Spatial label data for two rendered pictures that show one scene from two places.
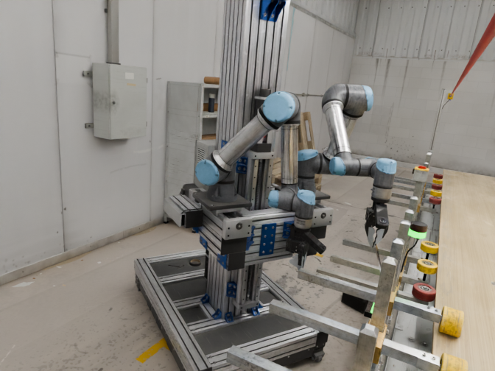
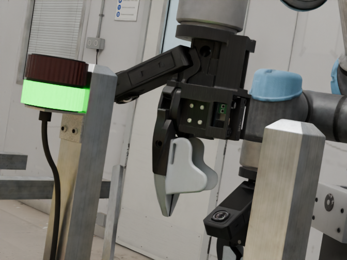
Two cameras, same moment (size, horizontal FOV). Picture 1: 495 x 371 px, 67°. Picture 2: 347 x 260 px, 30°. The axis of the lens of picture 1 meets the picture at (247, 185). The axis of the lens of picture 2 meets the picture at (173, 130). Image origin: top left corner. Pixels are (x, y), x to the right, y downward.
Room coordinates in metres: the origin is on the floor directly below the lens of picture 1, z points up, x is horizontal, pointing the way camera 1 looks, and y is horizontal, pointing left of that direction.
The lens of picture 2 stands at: (1.63, -1.23, 1.12)
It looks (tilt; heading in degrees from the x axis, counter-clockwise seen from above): 3 degrees down; 106
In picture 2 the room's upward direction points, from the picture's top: 9 degrees clockwise
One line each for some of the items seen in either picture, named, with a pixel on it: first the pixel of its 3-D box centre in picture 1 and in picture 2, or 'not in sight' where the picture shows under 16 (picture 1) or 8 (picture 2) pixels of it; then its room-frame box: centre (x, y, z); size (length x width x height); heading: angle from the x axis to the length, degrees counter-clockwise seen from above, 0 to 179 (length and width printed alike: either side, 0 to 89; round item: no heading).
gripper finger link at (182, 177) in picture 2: (377, 235); (182, 179); (1.45, -0.55, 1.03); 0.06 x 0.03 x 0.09; 174
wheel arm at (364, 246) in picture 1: (384, 252); not in sight; (1.81, -0.74, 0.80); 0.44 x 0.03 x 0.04; 64
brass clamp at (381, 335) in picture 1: (373, 338); not in sight; (0.89, -0.38, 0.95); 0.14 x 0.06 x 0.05; 154
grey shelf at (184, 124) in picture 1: (207, 154); not in sight; (4.22, 0.49, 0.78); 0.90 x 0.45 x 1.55; 150
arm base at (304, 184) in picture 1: (303, 182); not in sight; (2.01, -0.31, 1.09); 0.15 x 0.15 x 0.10
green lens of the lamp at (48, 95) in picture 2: (417, 232); (53, 95); (1.34, -0.66, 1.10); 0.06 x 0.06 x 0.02
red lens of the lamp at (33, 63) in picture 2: (418, 226); (57, 70); (1.34, -0.66, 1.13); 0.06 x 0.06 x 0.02
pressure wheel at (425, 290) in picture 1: (421, 300); not in sight; (1.27, -0.70, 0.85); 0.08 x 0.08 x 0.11
